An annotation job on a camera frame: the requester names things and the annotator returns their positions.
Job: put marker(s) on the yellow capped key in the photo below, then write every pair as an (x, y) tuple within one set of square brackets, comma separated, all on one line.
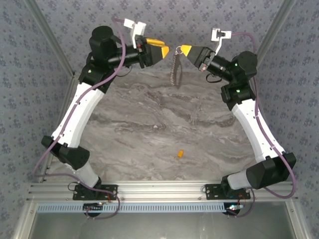
[(180, 153)]

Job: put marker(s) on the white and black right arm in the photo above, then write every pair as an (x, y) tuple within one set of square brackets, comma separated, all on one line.
[(251, 124)]

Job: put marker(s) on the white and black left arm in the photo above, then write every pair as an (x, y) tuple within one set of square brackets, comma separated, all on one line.
[(79, 112)]

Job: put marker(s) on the grey metal panel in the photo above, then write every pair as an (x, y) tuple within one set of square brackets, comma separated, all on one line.
[(159, 226)]

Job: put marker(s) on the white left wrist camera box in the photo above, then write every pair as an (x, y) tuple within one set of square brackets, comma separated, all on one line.
[(138, 27)]

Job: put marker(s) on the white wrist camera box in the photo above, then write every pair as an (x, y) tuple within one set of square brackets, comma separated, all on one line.
[(138, 27), (216, 35)]

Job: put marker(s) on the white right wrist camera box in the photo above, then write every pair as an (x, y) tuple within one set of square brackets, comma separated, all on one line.
[(216, 35)]

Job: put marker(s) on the aluminium corner post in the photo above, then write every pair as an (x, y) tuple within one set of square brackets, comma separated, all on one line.
[(51, 37), (271, 33)]

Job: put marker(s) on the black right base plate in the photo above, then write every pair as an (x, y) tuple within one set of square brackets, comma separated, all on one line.
[(214, 193)]

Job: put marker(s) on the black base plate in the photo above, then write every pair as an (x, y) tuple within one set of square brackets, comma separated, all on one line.
[(214, 193), (109, 193)]

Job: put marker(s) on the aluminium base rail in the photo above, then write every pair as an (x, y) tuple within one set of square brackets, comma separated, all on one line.
[(159, 190)]

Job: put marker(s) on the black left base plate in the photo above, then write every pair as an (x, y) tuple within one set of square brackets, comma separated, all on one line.
[(109, 193)]

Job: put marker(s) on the aluminium lower frame bar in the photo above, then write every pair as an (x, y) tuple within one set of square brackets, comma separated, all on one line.
[(297, 221), (23, 221)]

